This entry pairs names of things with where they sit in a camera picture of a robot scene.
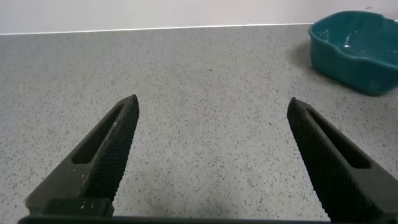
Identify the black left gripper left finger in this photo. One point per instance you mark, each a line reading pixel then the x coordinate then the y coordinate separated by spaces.
pixel 93 168

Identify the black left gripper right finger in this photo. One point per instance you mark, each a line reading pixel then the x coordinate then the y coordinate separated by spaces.
pixel 335 174

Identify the teal plastic bowl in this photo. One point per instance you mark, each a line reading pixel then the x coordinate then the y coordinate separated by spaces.
pixel 342 62

